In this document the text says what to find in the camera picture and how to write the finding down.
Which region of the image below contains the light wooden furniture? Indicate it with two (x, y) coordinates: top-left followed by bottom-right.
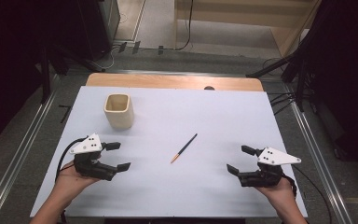
(173, 0), (323, 58)

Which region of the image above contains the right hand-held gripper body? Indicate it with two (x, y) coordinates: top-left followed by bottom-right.
(238, 147), (302, 189)

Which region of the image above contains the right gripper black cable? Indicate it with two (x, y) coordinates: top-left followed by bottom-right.
(281, 173), (298, 199)

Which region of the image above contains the white table cover sheet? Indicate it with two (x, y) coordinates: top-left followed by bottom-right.
(30, 86), (309, 218)

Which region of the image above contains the dark pencil with orange end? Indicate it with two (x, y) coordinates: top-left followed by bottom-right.
(170, 133), (199, 164)

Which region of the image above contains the black cabinet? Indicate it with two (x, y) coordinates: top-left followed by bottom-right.
(76, 0), (121, 62)

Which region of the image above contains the person's right hand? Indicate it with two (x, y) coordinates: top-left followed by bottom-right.
(255, 175), (297, 207)

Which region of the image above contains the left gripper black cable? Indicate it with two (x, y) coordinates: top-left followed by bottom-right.
(55, 136), (90, 183)

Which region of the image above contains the silver floor rail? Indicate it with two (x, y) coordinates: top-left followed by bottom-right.
(0, 74), (61, 224)
(283, 83), (354, 224)

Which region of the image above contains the black metal stand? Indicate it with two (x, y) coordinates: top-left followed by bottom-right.
(245, 50), (313, 113)
(38, 41), (106, 105)

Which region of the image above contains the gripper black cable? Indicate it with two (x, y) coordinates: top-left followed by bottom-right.
(281, 173), (298, 199)
(55, 136), (90, 183)

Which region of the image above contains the thin black floor cable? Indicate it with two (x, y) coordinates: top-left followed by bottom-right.
(292, 164), (333, 224)

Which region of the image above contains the dark curtain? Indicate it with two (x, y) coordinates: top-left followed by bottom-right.
(301, 0), (358, 183)
(0, 0), (85, 152)

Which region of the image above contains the white floor cable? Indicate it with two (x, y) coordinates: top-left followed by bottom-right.
(97, 43), (129, 72)

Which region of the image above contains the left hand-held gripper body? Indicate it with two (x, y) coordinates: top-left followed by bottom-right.
(69, 133), (119, 182)

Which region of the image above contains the hanging black cable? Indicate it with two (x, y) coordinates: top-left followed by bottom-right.
(175, 0), (195, 51)

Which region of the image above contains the person's left hand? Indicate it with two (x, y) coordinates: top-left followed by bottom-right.
(54, 160), (102, 200)

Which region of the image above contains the beige square cup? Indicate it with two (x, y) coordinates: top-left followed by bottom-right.
(103, 92), (135, 130)

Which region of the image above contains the bundle of black cables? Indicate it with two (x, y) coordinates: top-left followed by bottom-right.
(268, 91), (296, 116)

